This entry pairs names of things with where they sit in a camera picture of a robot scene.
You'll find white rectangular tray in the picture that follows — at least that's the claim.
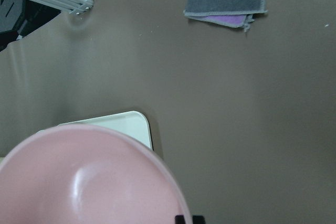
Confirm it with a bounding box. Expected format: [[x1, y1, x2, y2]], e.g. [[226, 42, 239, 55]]
[[56, 110, 153, 151]]

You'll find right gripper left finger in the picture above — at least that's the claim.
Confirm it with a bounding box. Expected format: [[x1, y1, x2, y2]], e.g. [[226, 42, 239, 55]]
[[175, 215, 186, 224]]

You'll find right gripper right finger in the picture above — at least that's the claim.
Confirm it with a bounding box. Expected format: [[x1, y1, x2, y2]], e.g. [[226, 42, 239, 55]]
[[192, 215, 205, 224]]

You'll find purple cloth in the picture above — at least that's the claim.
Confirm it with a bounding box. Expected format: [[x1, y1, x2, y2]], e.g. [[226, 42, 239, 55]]
[[204, 15, 247, 28]]

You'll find small pink bowl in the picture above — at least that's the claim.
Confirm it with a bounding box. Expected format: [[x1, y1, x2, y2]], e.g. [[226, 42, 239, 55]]
[[1, 124, 192, 223]]

